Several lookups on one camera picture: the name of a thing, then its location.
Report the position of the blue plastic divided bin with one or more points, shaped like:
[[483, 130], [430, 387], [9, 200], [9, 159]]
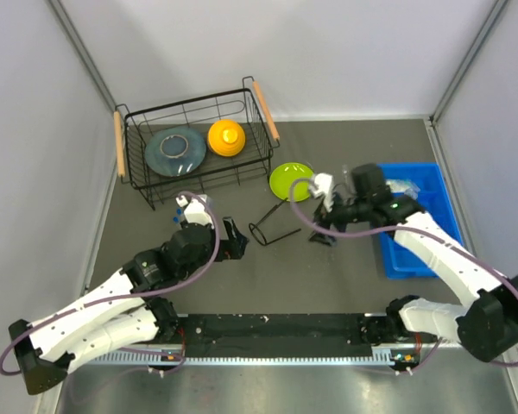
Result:
[[398, 262]]

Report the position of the lime green plate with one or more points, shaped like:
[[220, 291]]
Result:
[[284, 175]]

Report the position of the orange ribbed bowl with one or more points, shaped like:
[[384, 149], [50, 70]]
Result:
[[226, 138]]

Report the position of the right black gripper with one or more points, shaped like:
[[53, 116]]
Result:
[[325, 218]]

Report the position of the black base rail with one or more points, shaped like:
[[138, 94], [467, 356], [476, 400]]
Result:
[[284, 335]]

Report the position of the black wire basket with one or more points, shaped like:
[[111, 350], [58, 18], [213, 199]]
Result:
[[245, 105]]

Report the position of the black wire stand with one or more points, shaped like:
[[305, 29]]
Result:
[[259, 230]]

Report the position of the blue ceramic plate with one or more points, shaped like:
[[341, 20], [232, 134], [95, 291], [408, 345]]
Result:
[[175, 152]]

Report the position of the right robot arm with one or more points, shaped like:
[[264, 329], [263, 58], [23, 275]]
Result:
[[485, 319]]

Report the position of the clear tube rack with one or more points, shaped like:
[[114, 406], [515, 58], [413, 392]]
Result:
[[207, 203]]

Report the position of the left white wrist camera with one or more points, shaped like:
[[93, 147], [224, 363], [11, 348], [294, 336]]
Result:
[[192, 211]]

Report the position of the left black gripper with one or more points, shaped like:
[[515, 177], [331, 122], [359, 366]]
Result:
[[232, 248]]

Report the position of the clear plastic bag with contents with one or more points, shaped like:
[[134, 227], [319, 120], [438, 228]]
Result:
[[403, 186]]

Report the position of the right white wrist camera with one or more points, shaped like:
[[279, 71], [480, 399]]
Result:
[[321, 186]]

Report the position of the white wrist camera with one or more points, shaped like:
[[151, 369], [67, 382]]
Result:
[[192, 211], [321, 186]]

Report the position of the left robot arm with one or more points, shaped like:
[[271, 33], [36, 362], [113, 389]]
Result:
[[127, 308]]

